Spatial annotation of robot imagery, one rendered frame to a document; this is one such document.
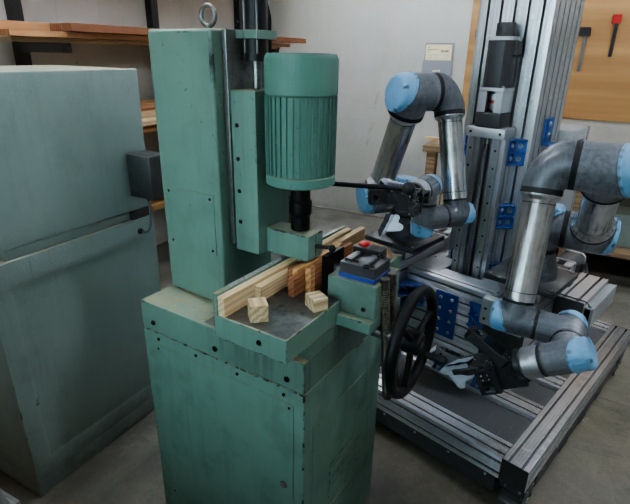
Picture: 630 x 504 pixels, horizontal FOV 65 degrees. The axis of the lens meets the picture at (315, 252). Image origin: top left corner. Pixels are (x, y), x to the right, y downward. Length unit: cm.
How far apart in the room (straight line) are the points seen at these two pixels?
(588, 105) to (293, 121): 336
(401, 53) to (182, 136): 341
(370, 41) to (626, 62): 196
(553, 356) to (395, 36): 373
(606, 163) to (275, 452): 106
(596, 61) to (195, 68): 343
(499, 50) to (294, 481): 141
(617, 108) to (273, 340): 360
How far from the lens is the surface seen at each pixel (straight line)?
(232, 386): 138
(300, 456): 136
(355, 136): 480
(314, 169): 119
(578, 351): 122
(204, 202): 136
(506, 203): 188
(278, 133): 119
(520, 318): 131
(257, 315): 113
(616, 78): 431
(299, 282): 125
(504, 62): 177
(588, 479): 229
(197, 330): 138
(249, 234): 133
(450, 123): 165
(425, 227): 158
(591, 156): 127
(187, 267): 149
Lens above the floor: 147
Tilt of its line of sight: 22 degrees down
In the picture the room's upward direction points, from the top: 1 degrees clockwise
